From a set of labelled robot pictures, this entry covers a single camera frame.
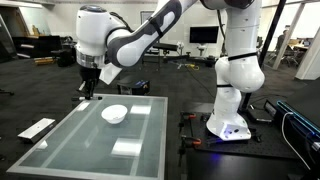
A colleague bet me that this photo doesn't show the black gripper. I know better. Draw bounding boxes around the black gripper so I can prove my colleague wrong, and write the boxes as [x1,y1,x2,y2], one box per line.
[79,66,102,100]

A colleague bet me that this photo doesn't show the black and white marker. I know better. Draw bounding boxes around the black and white marker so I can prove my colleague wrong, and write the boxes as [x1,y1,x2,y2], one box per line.
[71,95,103,102]

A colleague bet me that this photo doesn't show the white bowl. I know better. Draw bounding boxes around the white bowl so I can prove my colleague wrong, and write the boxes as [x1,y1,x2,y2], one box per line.
[100,104,129,125]

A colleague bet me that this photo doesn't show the black box with blue label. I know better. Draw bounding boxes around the black box with blue label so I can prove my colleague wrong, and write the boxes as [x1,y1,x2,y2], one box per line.
[117,79,151,97]

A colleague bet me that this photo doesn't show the yellow wooden planks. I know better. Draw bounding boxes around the yellow wooden planks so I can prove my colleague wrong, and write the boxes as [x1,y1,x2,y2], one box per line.
[33,56,56,65]

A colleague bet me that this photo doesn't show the black cabinet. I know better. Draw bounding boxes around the black cabinet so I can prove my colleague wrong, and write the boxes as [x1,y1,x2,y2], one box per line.
[11,34,63,58]

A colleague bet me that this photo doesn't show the black workbench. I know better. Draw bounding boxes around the black workbench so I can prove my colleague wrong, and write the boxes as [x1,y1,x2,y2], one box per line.
[146,42,179,68]

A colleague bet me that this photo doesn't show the black controller box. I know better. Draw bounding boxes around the black controller box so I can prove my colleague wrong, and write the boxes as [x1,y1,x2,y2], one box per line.
[247,107,277,124]

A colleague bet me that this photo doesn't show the black slanted pole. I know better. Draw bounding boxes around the black slanted pole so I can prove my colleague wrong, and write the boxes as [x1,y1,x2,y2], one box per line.
[239,0,288,113]

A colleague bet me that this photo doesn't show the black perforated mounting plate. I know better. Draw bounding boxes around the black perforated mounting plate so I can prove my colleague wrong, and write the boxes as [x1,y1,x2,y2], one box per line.
[179,111,301,159]

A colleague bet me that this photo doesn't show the seated person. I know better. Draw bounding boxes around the seated person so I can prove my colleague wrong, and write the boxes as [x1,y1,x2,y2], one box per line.
[275,29,291,51]

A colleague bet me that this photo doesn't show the black case with blue light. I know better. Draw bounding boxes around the black case with blue light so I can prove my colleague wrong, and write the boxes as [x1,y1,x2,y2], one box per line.
[275,99,320,141]

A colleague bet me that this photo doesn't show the wide white pillar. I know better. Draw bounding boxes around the wide white pillar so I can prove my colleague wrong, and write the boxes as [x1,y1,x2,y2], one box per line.
[294,23,320,81]

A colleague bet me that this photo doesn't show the framed wall picture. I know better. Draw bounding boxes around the framed wall picture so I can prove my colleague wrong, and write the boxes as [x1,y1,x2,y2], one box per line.
[139,10,156,24]

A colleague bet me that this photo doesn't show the orange-handled black clamp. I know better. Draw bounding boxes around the orange-handled black clamp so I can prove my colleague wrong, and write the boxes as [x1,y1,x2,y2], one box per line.
[178,134,203,156]
[179,111,198,134]

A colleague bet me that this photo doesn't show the yellow cable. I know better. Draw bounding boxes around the yellow cable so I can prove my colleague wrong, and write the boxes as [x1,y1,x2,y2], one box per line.
[184,63,201,71]

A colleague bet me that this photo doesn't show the black wall television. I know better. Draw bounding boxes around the black wall television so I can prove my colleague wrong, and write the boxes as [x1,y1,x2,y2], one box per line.
[189,25,220,45]

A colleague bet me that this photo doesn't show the white cable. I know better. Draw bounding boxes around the white cable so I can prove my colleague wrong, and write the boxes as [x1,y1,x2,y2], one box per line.
[280,111,313,171]

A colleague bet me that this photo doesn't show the slim white post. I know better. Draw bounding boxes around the slim white post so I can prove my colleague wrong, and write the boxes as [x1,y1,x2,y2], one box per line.
[271,3,306,71]

